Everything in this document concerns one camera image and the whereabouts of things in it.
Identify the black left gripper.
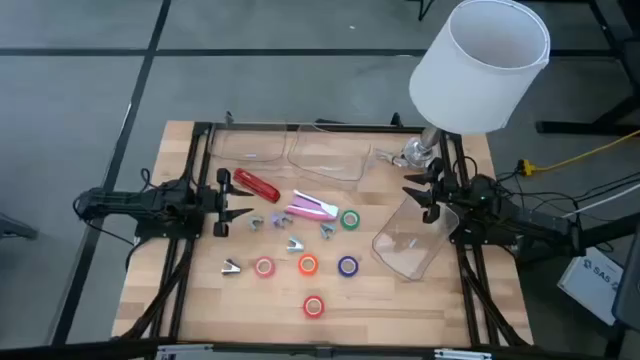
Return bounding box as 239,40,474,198
198,168,255,238

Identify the white lamp shade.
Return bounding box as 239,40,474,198
402,0,552,171

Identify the black aluminium table frame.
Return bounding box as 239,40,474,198
0,112,640,360

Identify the black stand leg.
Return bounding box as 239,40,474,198
405,0,436,22

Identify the white cardboard box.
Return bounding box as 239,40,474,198
556,246,626,327

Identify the black cable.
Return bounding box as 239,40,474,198
494,169,640,201

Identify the pink tape roll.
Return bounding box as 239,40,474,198
253,256,277,279

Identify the orange tape roll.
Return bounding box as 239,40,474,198
297,253,320,277

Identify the red stapler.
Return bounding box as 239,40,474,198
232,167,282,204

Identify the purple tape roll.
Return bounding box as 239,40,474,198
337,255,360,278

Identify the red tape roll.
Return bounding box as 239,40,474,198
302,295,326,320

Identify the yellow cable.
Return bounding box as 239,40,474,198
529,128,640,174

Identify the dark stand foot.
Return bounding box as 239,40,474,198
0,212,39,241

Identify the silver metal bracket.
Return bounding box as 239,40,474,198
433,348,494,360
154,343,215,360

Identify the clear plastic bin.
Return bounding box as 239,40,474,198
371,194,460,282
287,123,372,192
209,122,289,164

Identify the black desk frame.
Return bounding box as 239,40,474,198
535,0,640,137

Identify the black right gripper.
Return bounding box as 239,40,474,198
402,157,454,225

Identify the white cable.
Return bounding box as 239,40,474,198
562,180,640,219

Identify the green tape roll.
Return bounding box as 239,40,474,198
340,209,361,231

